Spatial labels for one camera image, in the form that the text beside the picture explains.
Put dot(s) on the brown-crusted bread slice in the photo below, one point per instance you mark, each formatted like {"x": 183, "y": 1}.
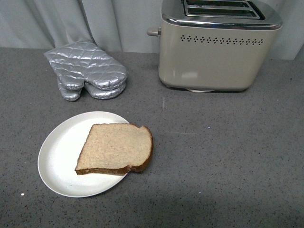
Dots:
{"x": 115, "y": 148}

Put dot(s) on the white round plate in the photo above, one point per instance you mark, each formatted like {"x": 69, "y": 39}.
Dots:
{"x": 59, "y": 152}

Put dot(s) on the beige two-slot toaster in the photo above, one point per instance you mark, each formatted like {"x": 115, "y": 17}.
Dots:
{"x": 214, "y": 45}

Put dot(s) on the upper silver quilted oven mitt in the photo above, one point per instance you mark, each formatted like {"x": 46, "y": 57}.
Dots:
{"x": 84, "y": 62}

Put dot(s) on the grey curtain backdrop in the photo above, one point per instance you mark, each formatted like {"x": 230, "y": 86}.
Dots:
{"x": 114, "y": 25}

